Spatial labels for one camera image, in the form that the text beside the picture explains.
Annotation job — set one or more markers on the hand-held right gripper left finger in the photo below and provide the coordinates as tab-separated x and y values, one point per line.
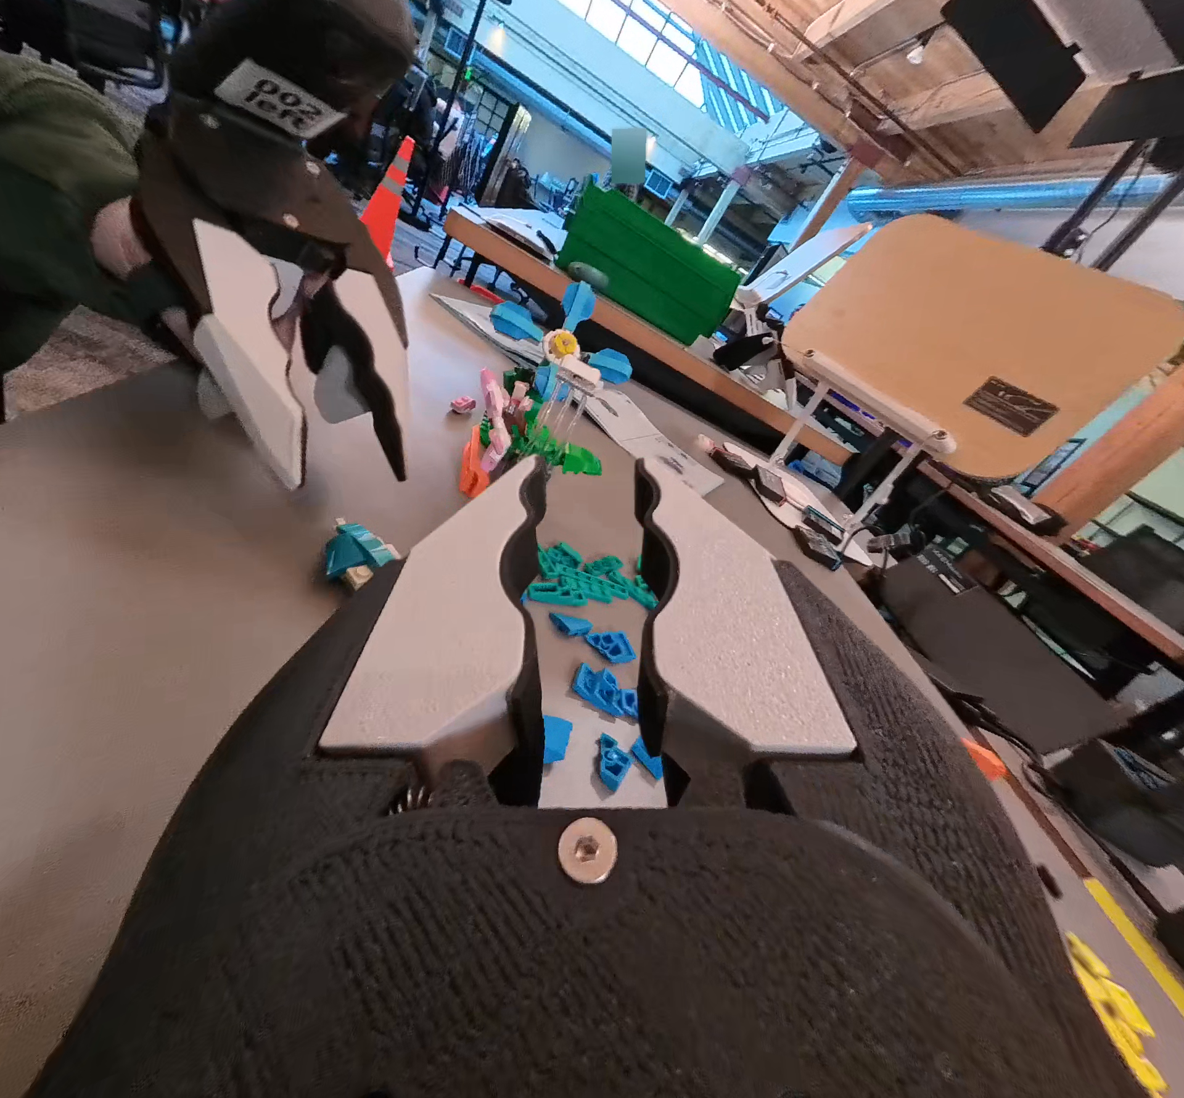
436	645

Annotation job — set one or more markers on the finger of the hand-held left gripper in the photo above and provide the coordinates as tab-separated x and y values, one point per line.
385	359
242	329

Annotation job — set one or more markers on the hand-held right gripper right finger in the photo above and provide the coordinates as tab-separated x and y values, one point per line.
741	645

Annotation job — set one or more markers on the pile of blue lego pieces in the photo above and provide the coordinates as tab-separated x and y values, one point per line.
601	688

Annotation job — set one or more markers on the person's left forearm green sleeve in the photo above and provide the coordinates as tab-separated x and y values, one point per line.
56	173

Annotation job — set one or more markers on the teal and tan lego assembly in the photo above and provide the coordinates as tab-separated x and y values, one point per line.
357	550

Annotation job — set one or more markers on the pile of teal lego pieces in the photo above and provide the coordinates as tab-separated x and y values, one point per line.
583	581

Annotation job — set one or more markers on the lego flower model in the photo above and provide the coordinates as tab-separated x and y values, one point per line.
563	342

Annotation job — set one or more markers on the long orange lego piece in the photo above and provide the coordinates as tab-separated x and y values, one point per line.
983	757

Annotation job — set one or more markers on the pile of yellow lego pieces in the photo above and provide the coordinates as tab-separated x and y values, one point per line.
1115	1014

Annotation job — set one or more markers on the person's left hand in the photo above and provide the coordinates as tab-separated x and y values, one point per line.
117	238

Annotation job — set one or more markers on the open paper manual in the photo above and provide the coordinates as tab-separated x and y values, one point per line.
473	311

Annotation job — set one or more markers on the white sheet with black gadgets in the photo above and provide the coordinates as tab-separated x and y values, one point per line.
787	497

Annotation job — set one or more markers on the orange traffic cone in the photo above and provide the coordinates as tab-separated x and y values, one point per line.
389	201

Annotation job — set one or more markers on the black office chair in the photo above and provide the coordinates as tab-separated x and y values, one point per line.
102	6

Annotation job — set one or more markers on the white instruction booklet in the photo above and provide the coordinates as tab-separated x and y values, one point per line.
647	441

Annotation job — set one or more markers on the black case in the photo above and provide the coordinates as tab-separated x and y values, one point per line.
1000	645

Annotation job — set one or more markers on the green plastic crate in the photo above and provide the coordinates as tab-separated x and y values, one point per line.
647	262

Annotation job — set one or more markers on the long wooden workbench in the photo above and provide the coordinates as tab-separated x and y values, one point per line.
677	359

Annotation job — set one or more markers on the tan tilted folding table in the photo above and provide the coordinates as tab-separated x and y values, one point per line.
963	329

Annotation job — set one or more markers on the white tilted board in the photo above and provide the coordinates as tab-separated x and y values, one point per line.
814	262

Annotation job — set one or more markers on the yellow tape strip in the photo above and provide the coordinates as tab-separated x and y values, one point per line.
1134	932

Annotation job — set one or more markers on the black and white light panel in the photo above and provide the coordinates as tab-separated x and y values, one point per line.
1018	43

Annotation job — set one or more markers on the silver air duct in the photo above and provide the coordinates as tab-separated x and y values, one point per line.
1000	195

